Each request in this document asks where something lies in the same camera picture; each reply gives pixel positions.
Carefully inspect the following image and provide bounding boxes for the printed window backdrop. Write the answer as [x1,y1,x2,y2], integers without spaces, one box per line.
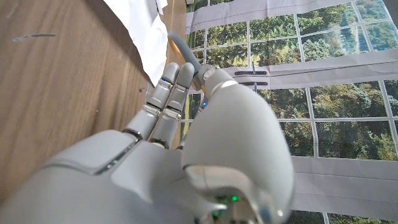
[180,0,398,224]

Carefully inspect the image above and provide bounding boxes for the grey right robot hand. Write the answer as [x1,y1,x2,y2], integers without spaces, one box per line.
[0,62,295,224]

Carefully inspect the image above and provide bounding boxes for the grey scissors with orange handles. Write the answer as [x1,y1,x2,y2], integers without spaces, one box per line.
[167,30,208,94]

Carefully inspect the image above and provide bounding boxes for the crumpled white paper sheet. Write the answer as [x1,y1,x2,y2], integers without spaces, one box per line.
[104,0,169,87]

